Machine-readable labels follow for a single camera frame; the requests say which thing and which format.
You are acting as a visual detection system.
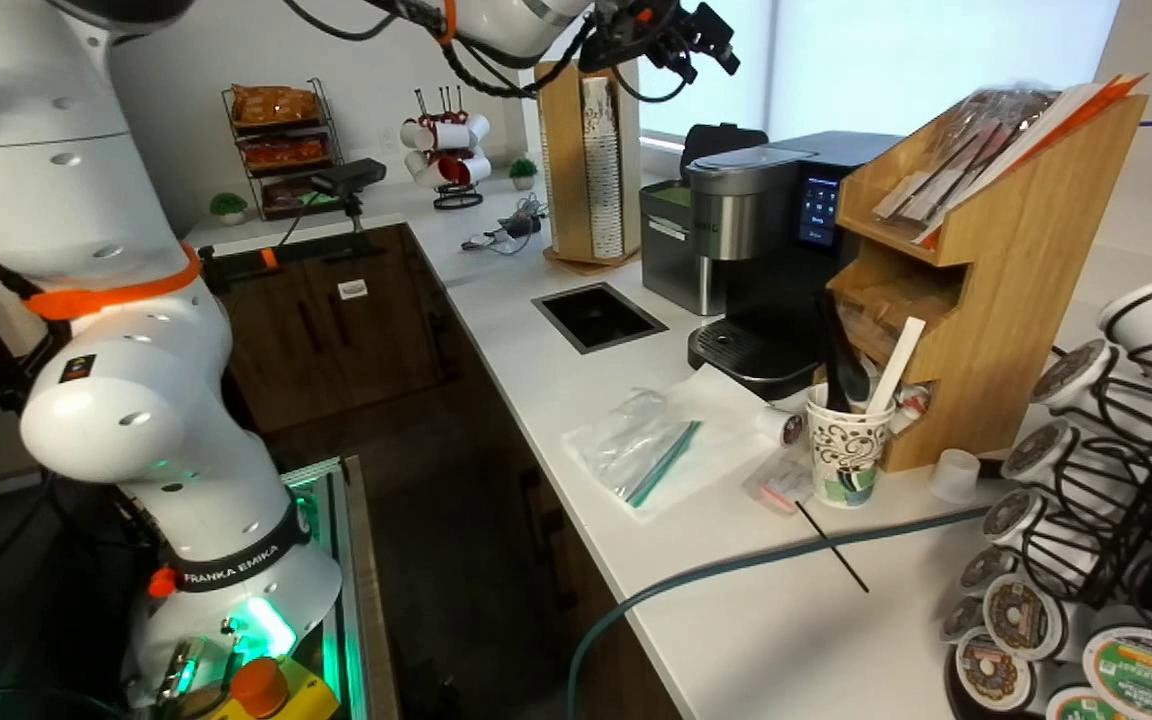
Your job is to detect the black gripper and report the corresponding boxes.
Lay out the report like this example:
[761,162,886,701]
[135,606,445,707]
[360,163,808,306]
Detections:
[583,0,743,87]

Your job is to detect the orange yellow emergency stop button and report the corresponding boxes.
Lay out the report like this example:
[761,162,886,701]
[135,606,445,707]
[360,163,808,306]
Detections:
[206,656,344,720]

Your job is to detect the wooden cup dispenser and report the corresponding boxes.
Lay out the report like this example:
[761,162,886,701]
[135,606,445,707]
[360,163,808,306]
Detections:
[531,57,649,268]

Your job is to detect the patterned paper cup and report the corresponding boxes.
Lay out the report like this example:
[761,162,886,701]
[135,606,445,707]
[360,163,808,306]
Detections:
[801,399,899,516]

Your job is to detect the wire snack rack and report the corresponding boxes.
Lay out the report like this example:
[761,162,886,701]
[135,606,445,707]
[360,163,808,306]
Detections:
[216,81,342,226]

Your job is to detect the white wooden stirrer stick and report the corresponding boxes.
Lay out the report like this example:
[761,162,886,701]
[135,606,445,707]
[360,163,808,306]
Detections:
[859,313,934,420]

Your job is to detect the black coffee machine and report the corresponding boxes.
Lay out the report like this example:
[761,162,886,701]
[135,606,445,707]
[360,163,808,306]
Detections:
[684,129,904,405]

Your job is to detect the green label coffee pod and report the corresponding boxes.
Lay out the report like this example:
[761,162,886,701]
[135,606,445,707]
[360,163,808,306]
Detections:
[1078,625,1152,720]
[1039,684,1128,720]

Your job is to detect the white papers with orange edge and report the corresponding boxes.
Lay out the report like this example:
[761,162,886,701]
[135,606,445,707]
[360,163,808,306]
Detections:
[913,72,1147,253]

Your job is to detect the dark wood cabinet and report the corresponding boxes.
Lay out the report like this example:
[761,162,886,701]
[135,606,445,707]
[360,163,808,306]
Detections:
[194,220,466,438]

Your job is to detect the small pink clear packet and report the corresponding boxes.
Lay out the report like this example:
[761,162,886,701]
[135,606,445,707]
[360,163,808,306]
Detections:
[743,451,817,519]

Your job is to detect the brown packets bundle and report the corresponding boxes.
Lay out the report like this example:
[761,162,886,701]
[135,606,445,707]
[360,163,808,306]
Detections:
[867,87,1065,226]

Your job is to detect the green cable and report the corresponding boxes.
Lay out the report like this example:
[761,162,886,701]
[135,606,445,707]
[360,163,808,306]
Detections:
[562,504,997,720]

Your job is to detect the brown label coffee pod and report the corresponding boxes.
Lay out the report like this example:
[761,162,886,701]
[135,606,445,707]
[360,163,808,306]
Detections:
[948,630,1039,716]
[981,571,1074,663]

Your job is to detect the black wire pod carousel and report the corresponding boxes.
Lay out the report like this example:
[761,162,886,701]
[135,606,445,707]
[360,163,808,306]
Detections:
[942,278,1152,720]

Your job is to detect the grey cable clutter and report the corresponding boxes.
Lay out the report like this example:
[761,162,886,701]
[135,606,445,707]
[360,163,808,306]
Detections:
[456,196,552,262]

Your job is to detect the small white creamer cup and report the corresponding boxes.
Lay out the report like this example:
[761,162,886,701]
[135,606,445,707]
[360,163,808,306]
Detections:
[929,444,989,504]

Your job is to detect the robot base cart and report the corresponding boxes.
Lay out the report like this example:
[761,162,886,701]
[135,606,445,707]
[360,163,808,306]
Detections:
[271,451,405,720]

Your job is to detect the black stirrers bunch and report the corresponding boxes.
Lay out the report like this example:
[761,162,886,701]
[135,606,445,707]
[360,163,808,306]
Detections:
[822,327,875,416]

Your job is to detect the silver bin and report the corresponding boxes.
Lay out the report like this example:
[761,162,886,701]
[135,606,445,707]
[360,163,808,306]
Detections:
[635,177,729,321]

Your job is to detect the white lid coffee pod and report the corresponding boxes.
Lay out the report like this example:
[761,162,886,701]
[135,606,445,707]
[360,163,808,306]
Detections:
[957,542,1024,599]
[1002,420,1080,493]
[1029,335,1122,416]
[981,487,1051,549]

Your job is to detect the black bin lid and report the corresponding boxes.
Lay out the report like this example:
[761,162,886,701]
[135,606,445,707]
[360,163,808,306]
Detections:
[678,119,774,177]

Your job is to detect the thin black stirrer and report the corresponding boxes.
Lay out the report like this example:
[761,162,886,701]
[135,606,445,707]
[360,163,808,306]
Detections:
[794,497,875,599]

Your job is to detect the mug tree with mugs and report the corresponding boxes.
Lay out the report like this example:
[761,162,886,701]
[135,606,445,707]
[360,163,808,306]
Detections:
[398,83,502,216]

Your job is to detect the wooden condiment organizer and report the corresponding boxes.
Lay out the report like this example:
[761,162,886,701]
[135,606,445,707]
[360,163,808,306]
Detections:
[824,83,1152,477]

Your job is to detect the clear plastic zip bag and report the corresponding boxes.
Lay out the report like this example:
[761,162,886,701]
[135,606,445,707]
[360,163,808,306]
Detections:
[562,366,788,524]

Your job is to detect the black camera on stand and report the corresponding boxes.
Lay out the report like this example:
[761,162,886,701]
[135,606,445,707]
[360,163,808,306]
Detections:
[309,157,394,226]

